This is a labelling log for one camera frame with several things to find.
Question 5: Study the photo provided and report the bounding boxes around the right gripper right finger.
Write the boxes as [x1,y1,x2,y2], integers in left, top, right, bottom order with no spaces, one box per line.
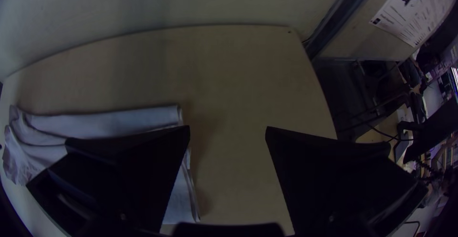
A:
[265,126,428,237]

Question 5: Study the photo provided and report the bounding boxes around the light grey t-shirt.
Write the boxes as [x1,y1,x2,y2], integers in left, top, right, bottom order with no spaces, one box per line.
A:
[1,103,201,224]

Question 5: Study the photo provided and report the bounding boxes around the white paper poster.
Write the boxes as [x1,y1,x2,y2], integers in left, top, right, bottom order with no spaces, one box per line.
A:
[369,0,458,48]

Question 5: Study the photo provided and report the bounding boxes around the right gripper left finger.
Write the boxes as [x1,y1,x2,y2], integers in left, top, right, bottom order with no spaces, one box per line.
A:
[26,125,191,233]

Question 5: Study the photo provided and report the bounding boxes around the black cable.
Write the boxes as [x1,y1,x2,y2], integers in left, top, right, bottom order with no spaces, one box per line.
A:
[364,122,414,142]

